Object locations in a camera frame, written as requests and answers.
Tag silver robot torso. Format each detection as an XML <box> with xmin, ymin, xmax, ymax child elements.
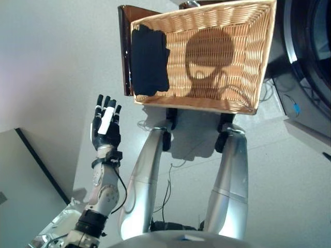
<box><xmin>108</xmin><ymin>219</ymin><xmax>259</xmax><ymax>248</ymax></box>

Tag grey front-load washing machine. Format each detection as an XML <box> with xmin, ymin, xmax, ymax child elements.
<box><xmin>266</xmin><ymin>0</ymin><xmax>331</xmax><ymax>141</ymax></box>

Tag black folded garment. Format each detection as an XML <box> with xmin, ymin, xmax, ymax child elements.
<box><xmin>130</xmin><ymin>23</ymin><xmax>171</xmax><ymax>97</ymax></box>

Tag silver robot leg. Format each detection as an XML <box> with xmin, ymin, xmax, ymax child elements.
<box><xmin>117</xmin><ymin>108</ymin><xmax>179</xmax><ymax>241</ymax></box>
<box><xmin>200</xmin><ymin>113</ymin><xmax>250</xmax><ymax>241</ymax></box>

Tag silver left robot leg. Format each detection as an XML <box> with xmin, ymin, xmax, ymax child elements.
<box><xmin>117</xmin><ymin>108</ymin><xmax>179</xmax><ymax>241</ymax></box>

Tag rectangular wicker laundry basket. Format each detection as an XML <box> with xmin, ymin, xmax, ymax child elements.
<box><xmin>129</xmin><ymin>0</ymin><xmax>278</xmax><ymax>116</ymax></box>

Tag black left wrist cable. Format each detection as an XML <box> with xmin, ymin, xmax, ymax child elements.
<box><xmin>110</xmin><ymin>167</ymin><xmax>128</xmax><ymax>214</ymax></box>

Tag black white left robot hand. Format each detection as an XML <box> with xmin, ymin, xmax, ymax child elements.
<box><xmin>89</xmin><ymin>94</ymin><xmax>123</xmax><ymax>152</ymax></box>

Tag silver right robot leg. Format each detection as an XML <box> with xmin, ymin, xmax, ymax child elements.
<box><xmin>200</xmin><ymin>113</ymin><xmax>250</xmax><ymax>241</ymax></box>

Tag white cable loop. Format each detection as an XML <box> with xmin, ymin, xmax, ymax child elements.
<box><xmin>136</xmin><ymin>119</ymin><xmax>154</xmax><ymax>131</ymax></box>

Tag brown acrylic stand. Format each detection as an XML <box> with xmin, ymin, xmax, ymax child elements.
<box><xmin>117</xmin><ymin>5</ymin><xmax>161</xmax><ymax>97</ymax></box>

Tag thin tether cable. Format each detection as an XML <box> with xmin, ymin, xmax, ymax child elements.
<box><xmin>152</xmin><ymin>160</ymin><xmax>191</xmax><ymax>224</ymax></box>

